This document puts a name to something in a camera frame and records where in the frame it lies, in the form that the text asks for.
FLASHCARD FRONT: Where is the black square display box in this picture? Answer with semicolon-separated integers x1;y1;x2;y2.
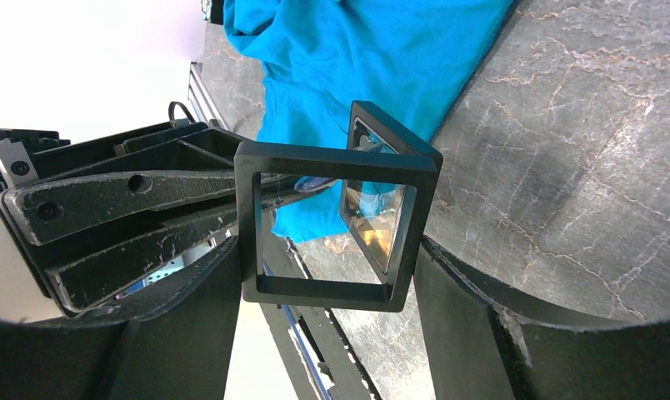
234;101;443;313

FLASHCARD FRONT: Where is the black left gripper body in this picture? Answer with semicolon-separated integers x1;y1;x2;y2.
0;121;241;323

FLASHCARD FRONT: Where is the blue garment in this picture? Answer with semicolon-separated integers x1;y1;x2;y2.
223;0;516;244

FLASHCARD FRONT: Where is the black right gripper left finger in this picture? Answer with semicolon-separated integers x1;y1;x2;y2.
0;237;241;399

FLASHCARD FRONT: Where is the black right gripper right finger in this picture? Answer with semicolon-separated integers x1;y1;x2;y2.
414;238;670;399

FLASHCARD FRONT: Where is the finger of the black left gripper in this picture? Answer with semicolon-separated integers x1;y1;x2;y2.
46;204;237;313
1;170;238;246

